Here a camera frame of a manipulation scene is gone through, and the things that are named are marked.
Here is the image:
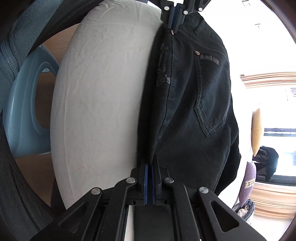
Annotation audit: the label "purple patterned pillow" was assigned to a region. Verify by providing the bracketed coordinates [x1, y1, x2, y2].
[238, 162, 256, 207]

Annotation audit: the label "blue grey operator clothing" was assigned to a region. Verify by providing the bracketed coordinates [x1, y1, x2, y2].
[1, 0, 62, 108]

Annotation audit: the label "black denim jeans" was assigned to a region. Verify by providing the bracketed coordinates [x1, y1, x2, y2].
[137, 13, 241, 194]

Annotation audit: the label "black clothes on chair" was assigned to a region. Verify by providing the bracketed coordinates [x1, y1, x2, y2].
[252, 146, 279, 182]

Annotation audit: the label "blue plastic stool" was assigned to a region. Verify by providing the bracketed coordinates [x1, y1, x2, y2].
[3, 44, 59, 159]

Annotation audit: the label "grey folded duvet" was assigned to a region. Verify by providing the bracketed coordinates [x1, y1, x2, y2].
[232, 199, 255, 223]

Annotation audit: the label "white bed mattress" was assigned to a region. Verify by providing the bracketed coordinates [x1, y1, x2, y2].
[50, 1, 161, 207]

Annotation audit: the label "yellow pillow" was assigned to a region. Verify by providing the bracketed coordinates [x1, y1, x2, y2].
[251, 108, 262, 156]

